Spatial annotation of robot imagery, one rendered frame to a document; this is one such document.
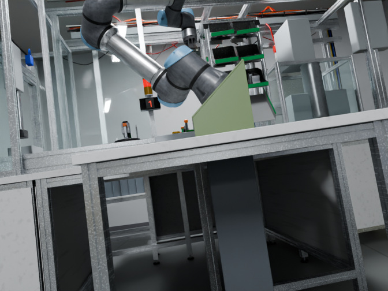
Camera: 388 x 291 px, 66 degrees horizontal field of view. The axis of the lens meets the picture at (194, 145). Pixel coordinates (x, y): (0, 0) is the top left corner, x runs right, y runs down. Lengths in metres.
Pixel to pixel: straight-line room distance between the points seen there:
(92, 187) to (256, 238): 0.56
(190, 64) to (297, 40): 1.81
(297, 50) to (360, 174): 1.12
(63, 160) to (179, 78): 0.72
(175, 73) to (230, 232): 0.61
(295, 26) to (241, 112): 1.93
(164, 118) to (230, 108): 3.77
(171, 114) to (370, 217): 3.14
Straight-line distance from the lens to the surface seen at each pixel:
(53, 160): 1.58
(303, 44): 2.85
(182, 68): 1.14
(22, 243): 1.58
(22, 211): 1.57
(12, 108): 1.64
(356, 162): 2.64
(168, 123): 4.74
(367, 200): 2.68
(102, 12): 1.32
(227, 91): 1.04
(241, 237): 1.07
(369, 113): 0.93
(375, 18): 3.15
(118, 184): 3.55
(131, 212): 4.86
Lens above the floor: 0.76
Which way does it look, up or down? 5 degrees up
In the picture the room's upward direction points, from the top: 8 degrees counter-clockwise
